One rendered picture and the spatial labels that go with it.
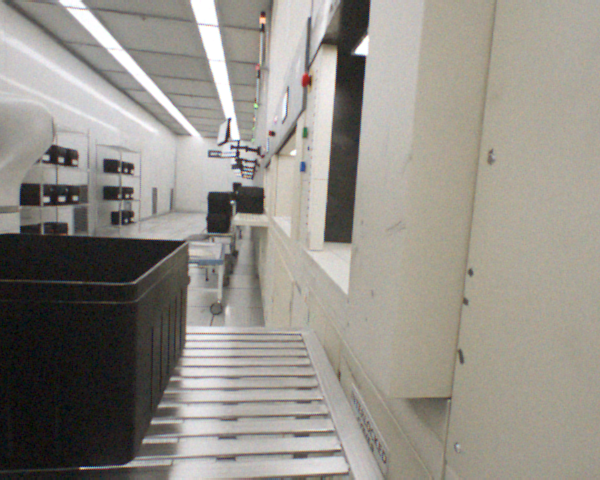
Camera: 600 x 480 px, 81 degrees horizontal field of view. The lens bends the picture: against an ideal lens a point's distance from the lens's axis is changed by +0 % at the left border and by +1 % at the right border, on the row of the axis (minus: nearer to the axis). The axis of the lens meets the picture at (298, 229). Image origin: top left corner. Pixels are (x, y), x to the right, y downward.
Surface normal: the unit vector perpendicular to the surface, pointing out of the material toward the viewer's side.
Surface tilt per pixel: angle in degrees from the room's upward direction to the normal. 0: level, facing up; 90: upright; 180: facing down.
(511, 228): 90
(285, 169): 90
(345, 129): 90
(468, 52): 90
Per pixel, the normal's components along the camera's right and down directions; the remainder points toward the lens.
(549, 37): -0.99, -0.05
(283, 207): 0.14, 0.11
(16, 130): 0.47, 0.21
